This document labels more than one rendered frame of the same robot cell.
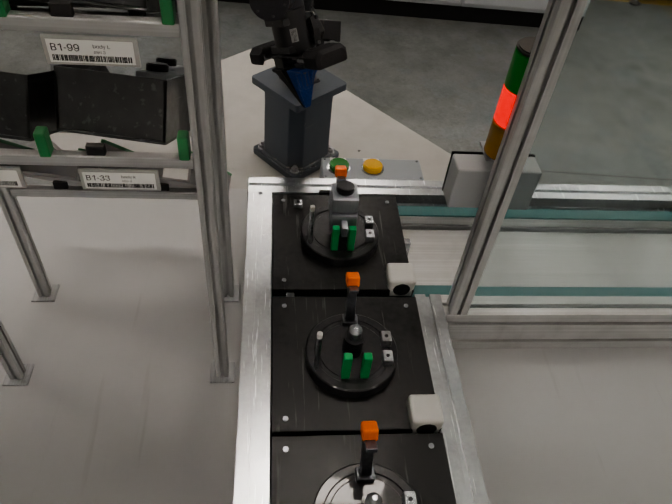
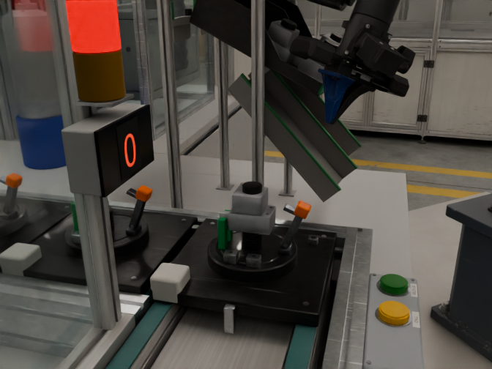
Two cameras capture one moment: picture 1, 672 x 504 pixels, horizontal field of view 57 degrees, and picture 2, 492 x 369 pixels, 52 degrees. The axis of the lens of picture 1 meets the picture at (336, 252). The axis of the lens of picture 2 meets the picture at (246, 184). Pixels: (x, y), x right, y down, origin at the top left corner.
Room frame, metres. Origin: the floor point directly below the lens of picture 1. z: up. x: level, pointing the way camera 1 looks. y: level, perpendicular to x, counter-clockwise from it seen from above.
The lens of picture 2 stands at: (1.06, -0.64, 1.38)
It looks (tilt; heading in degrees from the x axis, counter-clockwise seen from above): 22 degrees down; 114
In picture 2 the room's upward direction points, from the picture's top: 1 degrees counter-clockwise
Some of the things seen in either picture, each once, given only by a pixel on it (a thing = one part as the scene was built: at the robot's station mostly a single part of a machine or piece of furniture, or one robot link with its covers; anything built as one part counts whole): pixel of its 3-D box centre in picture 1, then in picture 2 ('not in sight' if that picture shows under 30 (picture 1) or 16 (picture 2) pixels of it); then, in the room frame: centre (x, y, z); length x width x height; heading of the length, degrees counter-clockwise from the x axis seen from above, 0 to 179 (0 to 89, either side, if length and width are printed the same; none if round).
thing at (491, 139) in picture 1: (506, 137); (99, 74); (0.70, -0.21, 1.28); 0.05 x 0.05 x 0.05
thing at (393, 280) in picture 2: (338, 166); (393, 286); (1.00, 0.01, 0.96); 0.04 x 0.04 x 0.02
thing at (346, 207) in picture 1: (344, 205); (245, 205); (0.78, 0.00, 1.06); 0.08 x 0.04 x 0.07; 9
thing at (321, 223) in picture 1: (339, 234); (252, 252); (0.79, 0.00, 0.98); 0.14 x 0.14 x 0.02
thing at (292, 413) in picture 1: (353, 341); (103, 217); (0.53, -0.04, 1.01); 0.24 x 0.24 x 0.13; 9
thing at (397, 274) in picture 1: (399, 279); (170, 282); (0.70, -0.11, 0.97); 0.05 x 0.05 x 0.04; 9
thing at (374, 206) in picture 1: (338, 241); (252, 263); (0.79, 0.00, 0.96); 0.24 x 0.24 x 0.02; 9
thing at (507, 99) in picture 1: (518, 104); (94, 25); (0.70, -0.21, 1.33); 0.05 x 0.05 x 0.05
